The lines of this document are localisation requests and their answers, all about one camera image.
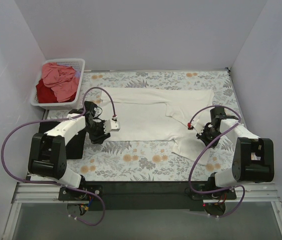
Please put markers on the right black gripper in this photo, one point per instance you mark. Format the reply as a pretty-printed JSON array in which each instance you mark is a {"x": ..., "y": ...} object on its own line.
[{"x": 204, "y": 136}]

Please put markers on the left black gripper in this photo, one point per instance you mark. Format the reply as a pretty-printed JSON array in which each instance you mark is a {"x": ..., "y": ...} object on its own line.
[{"x": 100, "y": 135}]

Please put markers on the white t shirt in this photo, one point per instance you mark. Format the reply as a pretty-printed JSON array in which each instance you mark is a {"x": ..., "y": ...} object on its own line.
[{"x": 148, "y": 114}]

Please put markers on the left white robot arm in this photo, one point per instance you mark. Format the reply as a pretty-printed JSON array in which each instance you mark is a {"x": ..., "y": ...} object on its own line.
[{"x": 48, "y": 157}]

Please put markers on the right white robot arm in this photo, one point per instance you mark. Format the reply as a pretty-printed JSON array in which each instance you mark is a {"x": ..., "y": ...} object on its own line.
[{"x": 253, "y": 160}]

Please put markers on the floral patterned table mat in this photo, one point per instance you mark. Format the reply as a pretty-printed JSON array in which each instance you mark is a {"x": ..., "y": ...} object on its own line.
[{"x": 154, "y": 160}]

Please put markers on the folded black t shirt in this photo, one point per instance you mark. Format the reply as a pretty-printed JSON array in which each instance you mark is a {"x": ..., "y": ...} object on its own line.
[{"x": 74, "y": 148}]

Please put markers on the white plastic laundry basket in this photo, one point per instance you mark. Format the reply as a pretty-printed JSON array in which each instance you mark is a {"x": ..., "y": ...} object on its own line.
[{"x": 78, "y": 64}]

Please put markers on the pink t shirt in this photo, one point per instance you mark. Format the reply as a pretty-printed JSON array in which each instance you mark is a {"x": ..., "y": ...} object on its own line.
[{"x": 62, "y": 79}]

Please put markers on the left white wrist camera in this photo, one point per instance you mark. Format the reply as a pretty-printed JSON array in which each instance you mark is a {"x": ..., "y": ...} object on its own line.
[{"x": 111, "y": 126}]

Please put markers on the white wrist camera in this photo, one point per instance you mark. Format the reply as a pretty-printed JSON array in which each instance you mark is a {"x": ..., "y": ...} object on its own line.
[
  {"x": 198, "y": 127},
  {"x": 111, "y": 126}
]

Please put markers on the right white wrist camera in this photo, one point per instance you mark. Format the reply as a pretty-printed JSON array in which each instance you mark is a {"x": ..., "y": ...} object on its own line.
[{"x": 198, "y": 127}]

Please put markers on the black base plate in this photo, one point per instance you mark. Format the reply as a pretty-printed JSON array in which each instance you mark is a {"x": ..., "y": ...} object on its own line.
[{"x": 151, "y": 195}]

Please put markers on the aluminium frame rail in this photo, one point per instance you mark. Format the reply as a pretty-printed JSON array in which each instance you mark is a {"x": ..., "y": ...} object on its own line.
[{"x": 45, "y": 193}]

